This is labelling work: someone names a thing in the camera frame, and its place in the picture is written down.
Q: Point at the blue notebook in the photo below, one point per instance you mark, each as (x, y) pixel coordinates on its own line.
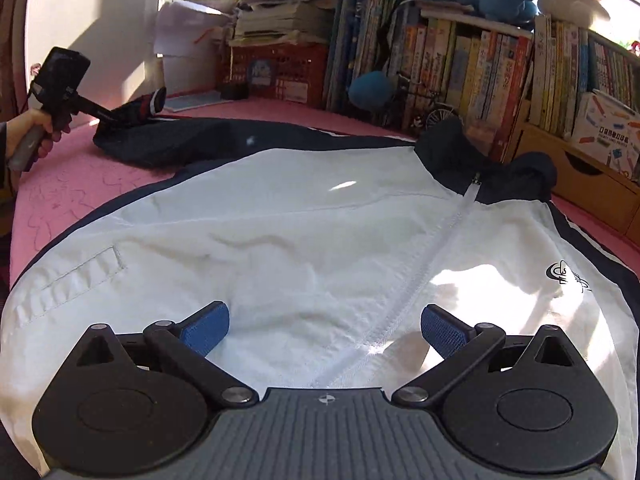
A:
(190, 102)

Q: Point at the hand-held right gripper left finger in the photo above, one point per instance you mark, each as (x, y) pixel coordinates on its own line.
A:
(205, 330)

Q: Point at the white printed cardboard box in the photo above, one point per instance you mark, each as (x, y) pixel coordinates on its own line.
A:
(605, 135)

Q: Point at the blue pompom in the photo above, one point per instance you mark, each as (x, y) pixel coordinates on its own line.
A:
(370, 87)

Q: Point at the stack of papers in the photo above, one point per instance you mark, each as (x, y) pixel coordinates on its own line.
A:
(280, 20)

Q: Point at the wooden desk shelf with drawers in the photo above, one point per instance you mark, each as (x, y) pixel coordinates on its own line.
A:
(575, 185)

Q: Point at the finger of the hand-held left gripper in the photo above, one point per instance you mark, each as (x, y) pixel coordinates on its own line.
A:
(130, 112)

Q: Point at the white paper bag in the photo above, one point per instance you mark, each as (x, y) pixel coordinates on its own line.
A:
(190, 60)

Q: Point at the white and navy jacket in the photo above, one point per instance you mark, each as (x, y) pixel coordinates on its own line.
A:
(300, 240)

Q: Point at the red wreath ornament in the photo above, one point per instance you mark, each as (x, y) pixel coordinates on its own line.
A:
(634, 50)

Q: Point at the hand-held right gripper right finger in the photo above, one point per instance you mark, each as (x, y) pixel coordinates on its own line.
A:
(442, 330)

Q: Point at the miniature bicycle model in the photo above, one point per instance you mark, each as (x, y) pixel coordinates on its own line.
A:
(437, 117)

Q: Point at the person's left hand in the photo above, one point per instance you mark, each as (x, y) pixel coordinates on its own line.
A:
(30, 117)

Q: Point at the row of tall blue books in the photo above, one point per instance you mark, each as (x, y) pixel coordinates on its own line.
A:
(355, 30)

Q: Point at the small black box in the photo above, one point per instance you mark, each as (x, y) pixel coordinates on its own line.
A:
(234, 91)

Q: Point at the red plastic crate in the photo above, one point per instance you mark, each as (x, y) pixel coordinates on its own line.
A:
(300, 70)

